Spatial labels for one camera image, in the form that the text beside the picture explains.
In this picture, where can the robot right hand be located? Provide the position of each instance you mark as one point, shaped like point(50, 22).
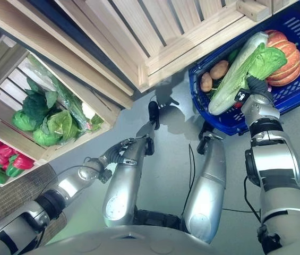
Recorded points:
point(258, 85)

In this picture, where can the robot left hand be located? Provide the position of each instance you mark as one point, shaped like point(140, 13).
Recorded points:
point(118, 153)

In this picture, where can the napa cabbage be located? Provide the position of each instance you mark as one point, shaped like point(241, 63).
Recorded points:
point(241, 69)

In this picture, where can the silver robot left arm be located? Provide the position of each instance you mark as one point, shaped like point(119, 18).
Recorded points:
point(67, 186)

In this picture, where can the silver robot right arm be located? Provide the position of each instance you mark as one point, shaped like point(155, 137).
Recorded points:
point(274, 159)

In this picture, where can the red vegetable in basket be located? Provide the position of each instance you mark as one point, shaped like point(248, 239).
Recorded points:
point(238, 105)

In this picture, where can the green vegetable in basket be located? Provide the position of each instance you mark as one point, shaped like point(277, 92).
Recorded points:
point(232, 55)

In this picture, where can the blue plastic shopping basket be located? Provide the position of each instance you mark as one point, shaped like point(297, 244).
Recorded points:
point(298, 32)

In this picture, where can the woven brown wicker basket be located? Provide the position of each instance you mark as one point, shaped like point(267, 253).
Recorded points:
point(19, 186)

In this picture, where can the silver robot left leg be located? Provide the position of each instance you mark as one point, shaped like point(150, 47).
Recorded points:
point(126, 186)

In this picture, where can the silver robot leg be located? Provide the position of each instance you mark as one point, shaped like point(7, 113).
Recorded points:
point(126, 186)
point(205, 191)

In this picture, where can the orange pumpkin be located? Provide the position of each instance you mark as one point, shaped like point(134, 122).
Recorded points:
point(287, 61)

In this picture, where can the wooden crate with greens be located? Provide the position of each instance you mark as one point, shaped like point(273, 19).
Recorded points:
point(99, 117)

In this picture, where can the brown potato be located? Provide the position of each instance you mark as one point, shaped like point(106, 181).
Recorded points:
point(218, 69)
point(206, 82)

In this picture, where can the white cauliflower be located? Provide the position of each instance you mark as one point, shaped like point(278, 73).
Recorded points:
point(88, 111)

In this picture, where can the dark robot left foot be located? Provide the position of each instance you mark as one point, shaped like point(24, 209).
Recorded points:
point(153, 111)

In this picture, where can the light green leafy cabbage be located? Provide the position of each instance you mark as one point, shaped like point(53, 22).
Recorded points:
point(60, 122)
point(43, 137)

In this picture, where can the small wooden crate corner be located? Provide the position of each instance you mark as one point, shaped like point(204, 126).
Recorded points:
point(282, 5)

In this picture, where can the bagged green vegetable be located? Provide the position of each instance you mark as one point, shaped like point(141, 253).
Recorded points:
point(59, 89)

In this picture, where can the silver robot torso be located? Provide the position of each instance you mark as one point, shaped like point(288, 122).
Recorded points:
point(112, 241)

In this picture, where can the silver robot right leg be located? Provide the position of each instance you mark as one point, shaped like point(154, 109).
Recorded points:
point(205, 191)

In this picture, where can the dark green leafy vegetable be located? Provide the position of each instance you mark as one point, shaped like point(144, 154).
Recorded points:
point(37, 102)

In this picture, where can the round green cabbage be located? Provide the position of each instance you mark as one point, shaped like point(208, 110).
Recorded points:
point(22, 120)

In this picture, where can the large slatted wooden crate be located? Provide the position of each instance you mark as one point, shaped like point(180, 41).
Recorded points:
point(165, 34)

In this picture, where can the long wooden plank crate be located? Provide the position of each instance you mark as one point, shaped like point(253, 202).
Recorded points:
point(59, 45)

